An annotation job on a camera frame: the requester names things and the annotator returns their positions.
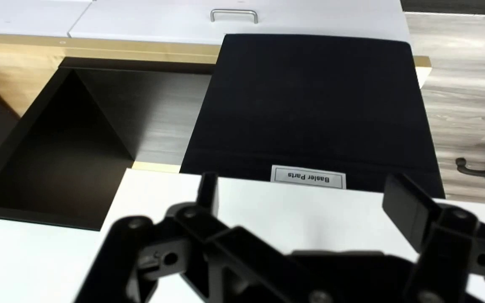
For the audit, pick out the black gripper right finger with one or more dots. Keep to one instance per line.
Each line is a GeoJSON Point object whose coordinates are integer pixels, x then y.
{"type": "Point", "coordinates": [451, 241]}

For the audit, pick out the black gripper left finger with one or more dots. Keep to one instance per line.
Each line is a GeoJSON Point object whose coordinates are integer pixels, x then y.
{"type": "Point", "coordinates": [122, 253]}

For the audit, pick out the white counter drawer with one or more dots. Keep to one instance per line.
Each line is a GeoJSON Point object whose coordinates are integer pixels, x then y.
{"type": "Point", "coordinates": [311, 19]}

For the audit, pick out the black chair base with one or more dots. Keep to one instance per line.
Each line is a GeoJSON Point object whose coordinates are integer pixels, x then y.
{"type": "Point", "coordinates": [481, 170]}

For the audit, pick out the black fabric bin with label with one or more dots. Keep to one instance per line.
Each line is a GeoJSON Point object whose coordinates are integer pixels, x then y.
{"type": "Point", "coordinates": [311, 111]}

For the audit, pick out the wooden countertop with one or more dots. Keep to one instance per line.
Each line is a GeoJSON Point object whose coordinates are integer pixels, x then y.
{"type": "Point", "coordinates": [25, 68]}

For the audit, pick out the white base cabinet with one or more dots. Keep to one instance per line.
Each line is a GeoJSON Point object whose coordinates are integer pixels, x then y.
{"type": "Point", "coordinates": [143, 17]}

